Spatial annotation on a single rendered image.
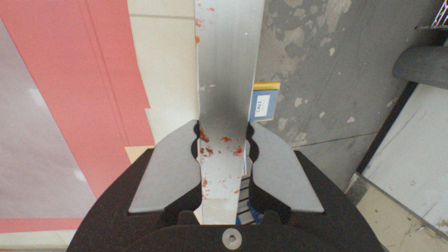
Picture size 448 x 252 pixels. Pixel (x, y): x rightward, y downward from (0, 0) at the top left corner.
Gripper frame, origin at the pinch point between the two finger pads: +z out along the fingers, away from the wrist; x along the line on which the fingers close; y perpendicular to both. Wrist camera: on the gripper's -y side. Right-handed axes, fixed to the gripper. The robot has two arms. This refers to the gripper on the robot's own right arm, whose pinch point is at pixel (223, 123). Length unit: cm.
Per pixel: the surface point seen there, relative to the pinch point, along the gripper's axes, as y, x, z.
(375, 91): 47, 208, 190
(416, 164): 138, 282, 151
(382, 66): 16, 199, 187
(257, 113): 14.3, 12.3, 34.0
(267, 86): 6.2, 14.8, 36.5
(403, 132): 104, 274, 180
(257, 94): 8.1, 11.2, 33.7
